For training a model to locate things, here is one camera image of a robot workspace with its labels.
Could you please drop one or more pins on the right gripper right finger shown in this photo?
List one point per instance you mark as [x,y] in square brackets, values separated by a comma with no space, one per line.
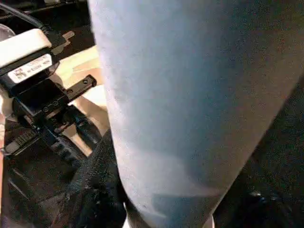
[268,206]

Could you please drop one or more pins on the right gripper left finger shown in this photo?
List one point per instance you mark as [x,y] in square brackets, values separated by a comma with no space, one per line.
[95,190]

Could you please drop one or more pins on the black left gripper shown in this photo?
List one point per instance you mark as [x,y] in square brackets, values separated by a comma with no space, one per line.
[40,123]

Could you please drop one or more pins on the white plastic table top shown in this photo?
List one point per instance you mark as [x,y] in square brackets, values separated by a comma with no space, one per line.
[80,61]

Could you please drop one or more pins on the white plastic table leg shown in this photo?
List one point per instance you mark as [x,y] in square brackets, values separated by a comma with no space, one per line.
[178,95]

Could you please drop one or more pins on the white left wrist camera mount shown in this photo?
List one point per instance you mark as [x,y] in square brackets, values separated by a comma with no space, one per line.
[23,47]

